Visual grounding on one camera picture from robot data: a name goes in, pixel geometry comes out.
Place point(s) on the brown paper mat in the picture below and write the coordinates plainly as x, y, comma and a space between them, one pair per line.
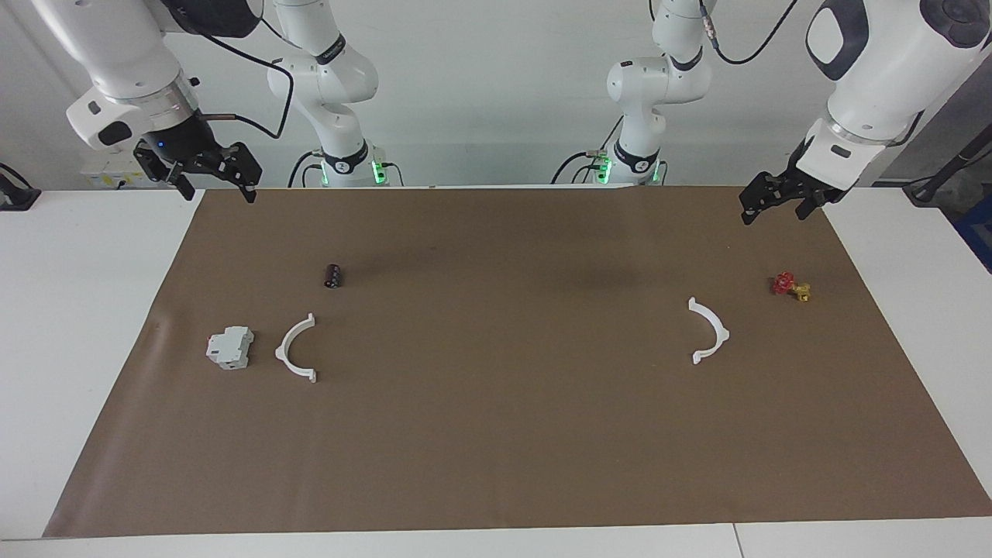
504, 434

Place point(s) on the red yellow valve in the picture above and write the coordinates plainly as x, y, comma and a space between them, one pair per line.
790, 286

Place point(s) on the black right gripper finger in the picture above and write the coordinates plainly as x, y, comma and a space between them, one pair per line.
185, 187
244, 167

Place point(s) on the black cylindrical capacitor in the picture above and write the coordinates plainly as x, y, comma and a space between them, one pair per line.
333, 276

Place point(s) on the black stand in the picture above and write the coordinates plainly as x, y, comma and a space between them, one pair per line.
942, 174

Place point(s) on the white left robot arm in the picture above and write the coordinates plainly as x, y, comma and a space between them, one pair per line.
876, 70

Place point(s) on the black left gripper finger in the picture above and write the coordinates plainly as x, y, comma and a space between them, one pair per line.
810, 205
761, 194

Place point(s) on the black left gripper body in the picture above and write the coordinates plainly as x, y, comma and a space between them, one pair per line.
806, 182

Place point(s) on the black table clamp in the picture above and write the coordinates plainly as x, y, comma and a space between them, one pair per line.
15, 195

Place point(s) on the white circuit breaker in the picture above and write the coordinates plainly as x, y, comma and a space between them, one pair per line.
230, 347

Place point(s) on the white power strip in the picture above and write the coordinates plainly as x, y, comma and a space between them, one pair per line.
105, 177

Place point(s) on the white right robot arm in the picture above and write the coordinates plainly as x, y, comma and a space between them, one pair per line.
124, 54

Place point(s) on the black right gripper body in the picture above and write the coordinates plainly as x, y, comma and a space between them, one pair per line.
182, 143

